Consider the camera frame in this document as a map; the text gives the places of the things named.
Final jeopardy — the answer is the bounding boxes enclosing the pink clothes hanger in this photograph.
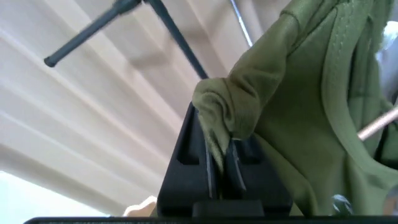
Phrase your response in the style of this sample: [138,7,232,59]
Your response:
[356,107,398,141]

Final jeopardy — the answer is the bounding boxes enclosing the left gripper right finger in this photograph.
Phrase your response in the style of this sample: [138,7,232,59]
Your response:
[217,134,294,218]

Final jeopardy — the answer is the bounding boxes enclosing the black clothes rack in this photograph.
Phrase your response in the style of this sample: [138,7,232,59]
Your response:
[43,0,210,80]

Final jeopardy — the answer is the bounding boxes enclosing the pale grey shorts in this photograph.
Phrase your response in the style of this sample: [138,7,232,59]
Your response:
[375,21,398,103]

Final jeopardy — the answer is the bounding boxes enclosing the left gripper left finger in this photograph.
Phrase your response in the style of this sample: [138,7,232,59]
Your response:
[156,101,219,218]

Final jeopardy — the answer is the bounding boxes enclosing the green long-sleeved shirt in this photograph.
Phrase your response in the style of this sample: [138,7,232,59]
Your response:
[191,0,398,218]

